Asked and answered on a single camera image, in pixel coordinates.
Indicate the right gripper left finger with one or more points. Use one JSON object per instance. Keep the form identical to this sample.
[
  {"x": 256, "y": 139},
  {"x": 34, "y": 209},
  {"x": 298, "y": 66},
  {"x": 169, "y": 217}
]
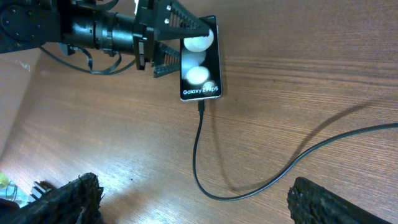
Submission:
[{"x": 76, "y": 202}]

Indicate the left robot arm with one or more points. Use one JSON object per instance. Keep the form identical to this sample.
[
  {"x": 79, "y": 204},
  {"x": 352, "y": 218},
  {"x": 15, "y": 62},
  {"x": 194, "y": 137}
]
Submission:
[{"x": 112, "y": 42}]

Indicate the black Galaxy flip smartphone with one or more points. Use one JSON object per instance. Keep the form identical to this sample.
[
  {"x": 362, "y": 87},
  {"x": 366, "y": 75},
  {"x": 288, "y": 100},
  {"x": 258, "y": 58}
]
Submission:
[{"x": 200, "y": 65}]

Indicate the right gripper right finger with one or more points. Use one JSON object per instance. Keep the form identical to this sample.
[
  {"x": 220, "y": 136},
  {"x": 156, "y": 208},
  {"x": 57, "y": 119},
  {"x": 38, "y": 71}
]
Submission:
[{"x": 310, "y": 203}]

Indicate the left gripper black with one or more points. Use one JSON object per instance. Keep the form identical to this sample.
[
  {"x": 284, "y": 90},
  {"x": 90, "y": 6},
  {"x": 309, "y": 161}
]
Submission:
[{"x": 172, "y": 21}]

